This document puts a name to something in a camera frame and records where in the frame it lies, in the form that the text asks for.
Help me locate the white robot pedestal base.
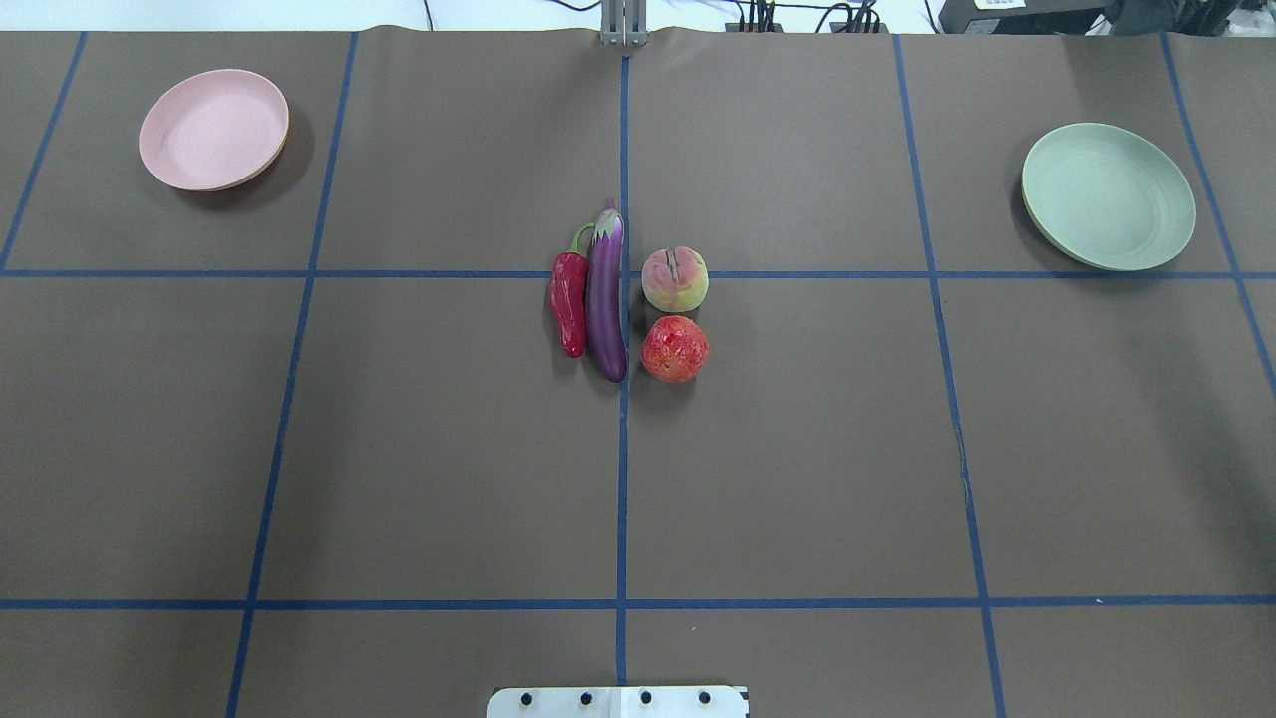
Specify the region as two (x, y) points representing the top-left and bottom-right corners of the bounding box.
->
(486, 685), (752, 717)

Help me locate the red chili pepper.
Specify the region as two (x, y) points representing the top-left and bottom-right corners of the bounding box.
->
(547, 222), (595, 358)

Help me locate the peach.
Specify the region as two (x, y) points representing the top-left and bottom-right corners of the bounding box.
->
(641, 246), (709, 314)

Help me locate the purple eggplant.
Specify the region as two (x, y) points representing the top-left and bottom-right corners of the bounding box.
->
(586, 198), (627, 383)

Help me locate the black device on desk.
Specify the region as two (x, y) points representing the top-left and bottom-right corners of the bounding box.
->
(925, 1), (1273, 37)

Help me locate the green plate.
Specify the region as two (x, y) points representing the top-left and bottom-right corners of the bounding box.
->
(1020, 122), (1197, 272)

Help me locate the pink plate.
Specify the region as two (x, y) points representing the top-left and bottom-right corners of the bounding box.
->
(138, 69), (291, 193)

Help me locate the grey aluminium frame post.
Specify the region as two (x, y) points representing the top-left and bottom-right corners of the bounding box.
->
(600, 0), (649, 47)

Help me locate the black power strip with cables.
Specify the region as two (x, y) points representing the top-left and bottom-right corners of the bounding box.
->
(723, 0), (889, 34)

